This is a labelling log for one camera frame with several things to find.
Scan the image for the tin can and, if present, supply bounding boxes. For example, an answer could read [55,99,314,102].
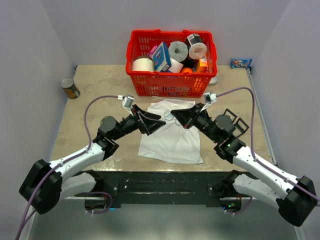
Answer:
[60,77,80,99]

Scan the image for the black display case right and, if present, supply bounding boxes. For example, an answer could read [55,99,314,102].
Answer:
[234,117,250,138]

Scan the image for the silver round object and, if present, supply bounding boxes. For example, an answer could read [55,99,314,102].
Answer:
[208,76,219,86]

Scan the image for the black display case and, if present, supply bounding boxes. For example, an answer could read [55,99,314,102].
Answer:
[223,108,238,123]
[234,117,250,138]

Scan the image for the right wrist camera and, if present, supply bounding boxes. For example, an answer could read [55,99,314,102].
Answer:
[203,92,217,105]

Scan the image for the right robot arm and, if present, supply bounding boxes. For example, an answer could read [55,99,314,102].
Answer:
[170,103,320,227]

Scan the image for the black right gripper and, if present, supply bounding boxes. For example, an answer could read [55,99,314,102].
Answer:
[171,102,220,143]

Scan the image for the pink packet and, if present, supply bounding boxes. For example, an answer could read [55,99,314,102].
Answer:
[147,45,158,57]

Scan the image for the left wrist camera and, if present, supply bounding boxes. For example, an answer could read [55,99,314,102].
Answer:
[122,94,134,109]

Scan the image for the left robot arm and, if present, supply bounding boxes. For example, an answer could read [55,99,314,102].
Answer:
[19,104,166,214]

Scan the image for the blue box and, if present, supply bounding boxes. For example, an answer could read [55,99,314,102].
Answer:
[151,41,172,73]

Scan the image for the orange fruit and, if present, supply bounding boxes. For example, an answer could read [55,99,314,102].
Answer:
[180,67,194,74]

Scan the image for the grey toilet roll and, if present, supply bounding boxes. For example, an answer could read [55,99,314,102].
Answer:
[168,41,189,62]

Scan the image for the purple cable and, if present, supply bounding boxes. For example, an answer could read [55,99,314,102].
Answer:
[14,94,125,240]
[212,86,320,203]

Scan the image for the orange box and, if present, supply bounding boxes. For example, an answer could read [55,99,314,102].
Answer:
[194,55,208,73]

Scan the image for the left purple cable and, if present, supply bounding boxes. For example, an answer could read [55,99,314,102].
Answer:
[14,94,125,240]

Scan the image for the white paper roll left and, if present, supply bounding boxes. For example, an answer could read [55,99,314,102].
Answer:
[132,55,154,72]

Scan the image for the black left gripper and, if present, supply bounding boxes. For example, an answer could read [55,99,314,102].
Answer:
[111,104,166,141]

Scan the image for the red shopping basket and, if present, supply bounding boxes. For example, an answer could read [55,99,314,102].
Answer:
[125,29,218,98]

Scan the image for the black display case left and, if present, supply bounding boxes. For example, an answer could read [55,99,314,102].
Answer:
[223,108,238,123]

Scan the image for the white shirt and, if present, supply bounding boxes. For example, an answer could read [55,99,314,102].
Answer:
[138,97,204,165]

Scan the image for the pink toilet roll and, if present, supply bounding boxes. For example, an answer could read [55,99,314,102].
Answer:
[188,42,208,60]

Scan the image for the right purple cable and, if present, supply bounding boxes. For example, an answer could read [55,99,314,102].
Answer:
[212,86,320,203]

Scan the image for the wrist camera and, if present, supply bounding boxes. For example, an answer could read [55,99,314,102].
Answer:
[203,92,217,105]
[122,94,134,109]

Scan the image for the blue candy packet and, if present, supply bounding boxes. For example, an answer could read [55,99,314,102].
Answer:
[230,58,252,69]

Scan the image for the black cylinder container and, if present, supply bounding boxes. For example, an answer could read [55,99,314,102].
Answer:
[184,33,204,47]

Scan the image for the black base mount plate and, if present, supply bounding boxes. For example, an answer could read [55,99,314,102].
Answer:
[84,170,250,210]

